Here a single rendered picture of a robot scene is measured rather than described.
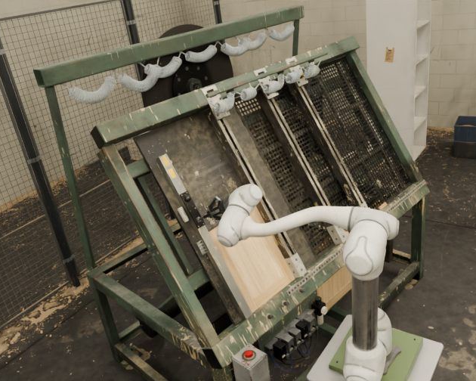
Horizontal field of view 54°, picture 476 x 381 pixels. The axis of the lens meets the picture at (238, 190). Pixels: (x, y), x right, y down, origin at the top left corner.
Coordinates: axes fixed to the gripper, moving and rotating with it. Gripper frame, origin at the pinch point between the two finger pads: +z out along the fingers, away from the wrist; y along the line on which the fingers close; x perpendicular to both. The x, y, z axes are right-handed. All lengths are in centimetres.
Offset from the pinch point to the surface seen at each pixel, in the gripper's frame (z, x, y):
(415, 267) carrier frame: 46, 177, 122
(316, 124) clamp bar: 10, 112, -16
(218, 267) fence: 12.4, -2.2, 26.5
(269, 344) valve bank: 13, 3, 75
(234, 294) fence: 12.4, -1.7, 42.8
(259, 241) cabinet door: 14.8, 30.2, 27.7
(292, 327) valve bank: 9, 18, 75
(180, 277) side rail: 11.4, -24.5, 20.1
